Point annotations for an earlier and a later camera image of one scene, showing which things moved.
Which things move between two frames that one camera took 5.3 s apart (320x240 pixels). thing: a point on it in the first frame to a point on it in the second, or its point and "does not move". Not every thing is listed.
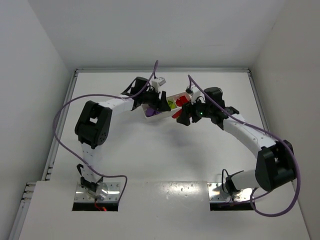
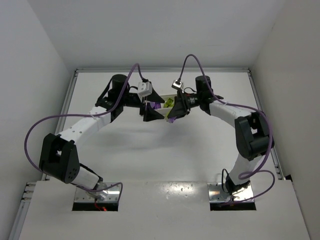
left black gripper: x=157 y=99 to x=144 y=107
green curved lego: x=171 y=104 does not move
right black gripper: x=189 y=113 to x=182 y=104
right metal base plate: x=216 y=194 does not move
